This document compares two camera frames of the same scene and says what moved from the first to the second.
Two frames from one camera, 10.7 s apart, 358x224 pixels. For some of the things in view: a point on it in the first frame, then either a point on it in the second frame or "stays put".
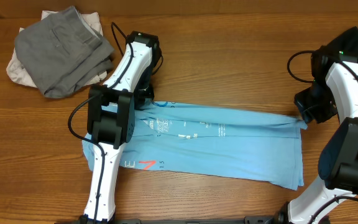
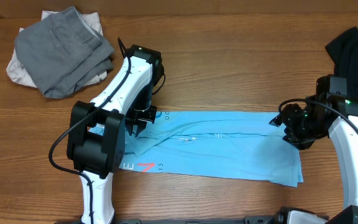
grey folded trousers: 64,53 stays put
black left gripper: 141,98 → 140,121
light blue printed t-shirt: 244,143 stays put
